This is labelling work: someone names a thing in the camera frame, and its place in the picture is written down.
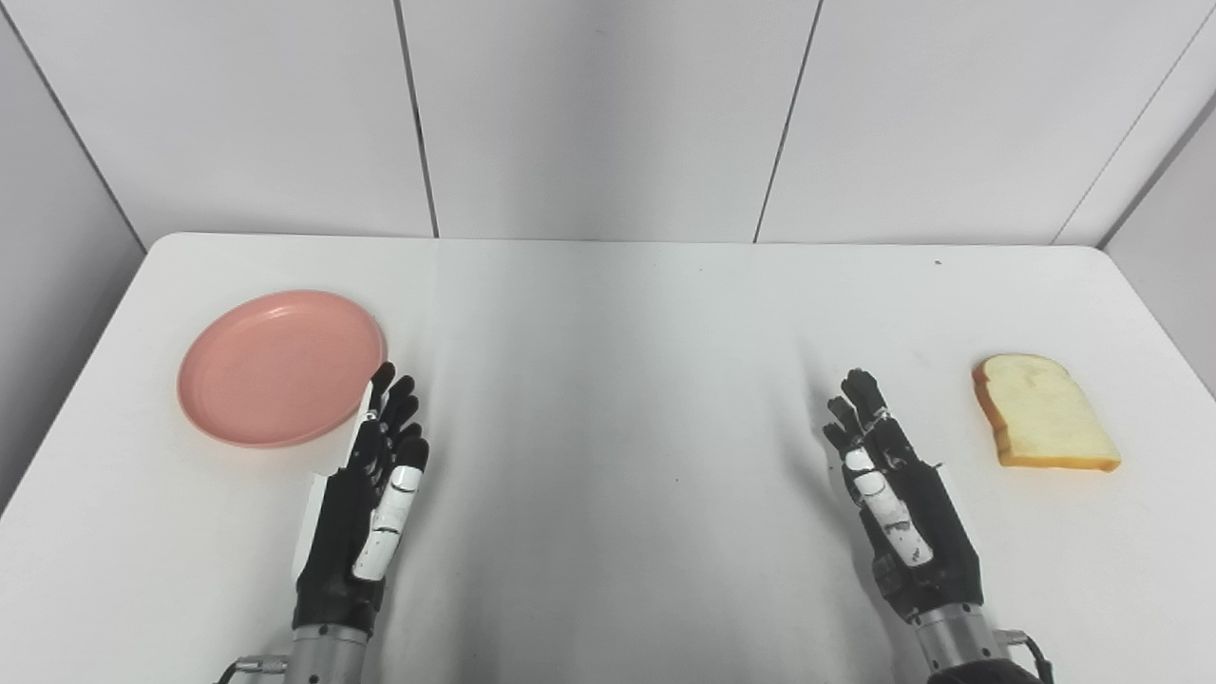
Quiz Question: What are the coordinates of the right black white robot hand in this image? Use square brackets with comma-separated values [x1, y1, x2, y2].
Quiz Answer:
[823, 368, 984, 624]

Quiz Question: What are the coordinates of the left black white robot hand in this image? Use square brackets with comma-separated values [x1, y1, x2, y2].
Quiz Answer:
[291, 361, 430, 637]

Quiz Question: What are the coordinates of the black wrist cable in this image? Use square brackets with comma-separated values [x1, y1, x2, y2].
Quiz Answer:
[215, 654, 290, 684]
[997, 629, 1055, 684]

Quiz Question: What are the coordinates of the slice of white bread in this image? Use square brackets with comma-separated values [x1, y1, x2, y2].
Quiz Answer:
[972, 353, 1122, 473]

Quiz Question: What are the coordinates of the pink round plate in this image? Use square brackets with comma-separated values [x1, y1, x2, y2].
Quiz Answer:
[177, 290, 388, 448]

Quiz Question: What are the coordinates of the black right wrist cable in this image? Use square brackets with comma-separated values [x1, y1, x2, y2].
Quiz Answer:
[997, 629, 1055, 684]

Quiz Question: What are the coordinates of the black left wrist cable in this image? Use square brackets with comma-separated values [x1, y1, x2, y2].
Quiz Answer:
[215, 654, 290, 684]

